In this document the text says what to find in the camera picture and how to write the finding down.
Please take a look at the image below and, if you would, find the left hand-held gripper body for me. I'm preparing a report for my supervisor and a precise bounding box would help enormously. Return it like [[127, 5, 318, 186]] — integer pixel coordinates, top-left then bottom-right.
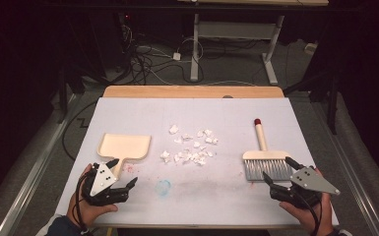
[[82, 162, 131, 207]]

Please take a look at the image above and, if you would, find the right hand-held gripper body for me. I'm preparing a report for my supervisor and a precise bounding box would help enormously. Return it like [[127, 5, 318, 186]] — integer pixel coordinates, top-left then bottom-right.
[[270, 166, 341, 209]]

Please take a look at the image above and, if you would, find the cream brush with red tip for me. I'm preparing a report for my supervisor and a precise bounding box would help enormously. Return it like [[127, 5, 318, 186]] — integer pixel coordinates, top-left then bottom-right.
[[242, 118, 294, 182]]

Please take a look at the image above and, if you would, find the cream plastic dustpan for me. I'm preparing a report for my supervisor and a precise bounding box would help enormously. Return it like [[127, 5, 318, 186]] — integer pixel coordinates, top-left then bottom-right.
[[96, 132, 153, 180]]

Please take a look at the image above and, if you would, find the pile of white paper scraps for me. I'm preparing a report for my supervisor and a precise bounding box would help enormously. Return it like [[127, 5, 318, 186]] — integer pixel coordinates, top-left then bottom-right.
[[158, 123, 220, 167]]

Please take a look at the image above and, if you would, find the person's right hand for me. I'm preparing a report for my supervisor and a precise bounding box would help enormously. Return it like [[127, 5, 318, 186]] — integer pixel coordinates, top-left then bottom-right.
[[279, 192, 336, 236]]

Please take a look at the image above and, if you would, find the person's left hand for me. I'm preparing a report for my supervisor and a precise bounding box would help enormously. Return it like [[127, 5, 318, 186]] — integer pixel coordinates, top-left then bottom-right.
[[66, 163, 119, 229]]

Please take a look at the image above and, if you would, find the black metal stand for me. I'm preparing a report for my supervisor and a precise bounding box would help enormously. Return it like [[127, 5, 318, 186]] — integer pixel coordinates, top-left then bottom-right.
[[284, 70, 340, 136], [56, 67, 77, 125]]

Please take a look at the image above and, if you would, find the white foam board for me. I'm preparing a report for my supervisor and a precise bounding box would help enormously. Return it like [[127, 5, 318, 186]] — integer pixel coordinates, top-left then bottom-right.
[[54, 96, 340, 230]]

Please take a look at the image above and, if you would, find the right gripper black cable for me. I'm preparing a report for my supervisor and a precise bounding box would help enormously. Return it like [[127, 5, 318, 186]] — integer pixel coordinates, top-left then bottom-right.
[[291, 188, 323, 235]]

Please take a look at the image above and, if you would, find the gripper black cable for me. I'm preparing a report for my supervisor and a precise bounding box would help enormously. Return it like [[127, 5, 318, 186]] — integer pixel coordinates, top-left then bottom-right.
[[73, 171, 92, 235], [291, 188, 323, 235]]

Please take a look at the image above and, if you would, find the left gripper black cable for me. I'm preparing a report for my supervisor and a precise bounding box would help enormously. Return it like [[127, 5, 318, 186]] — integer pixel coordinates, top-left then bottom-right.
[[73, 171, 92, 235]]

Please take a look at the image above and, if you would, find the grey metal floor rail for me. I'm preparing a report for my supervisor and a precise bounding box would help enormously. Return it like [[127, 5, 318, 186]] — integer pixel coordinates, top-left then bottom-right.
[[0, 92, 80, 236], [309, 97, 379, 236]]

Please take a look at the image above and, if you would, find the black cable bundle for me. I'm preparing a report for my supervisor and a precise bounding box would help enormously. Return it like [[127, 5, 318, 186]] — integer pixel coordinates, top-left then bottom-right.
[[111, 24, 205, 87]]

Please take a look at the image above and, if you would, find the white floor cable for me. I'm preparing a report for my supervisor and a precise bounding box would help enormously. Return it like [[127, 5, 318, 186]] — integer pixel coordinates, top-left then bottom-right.
[[151, 70, 257, 88]]

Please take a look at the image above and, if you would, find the white metal desk frame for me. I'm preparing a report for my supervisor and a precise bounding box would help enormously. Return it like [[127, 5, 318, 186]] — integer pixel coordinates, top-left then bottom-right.
[[190, 13, 284, 87]]

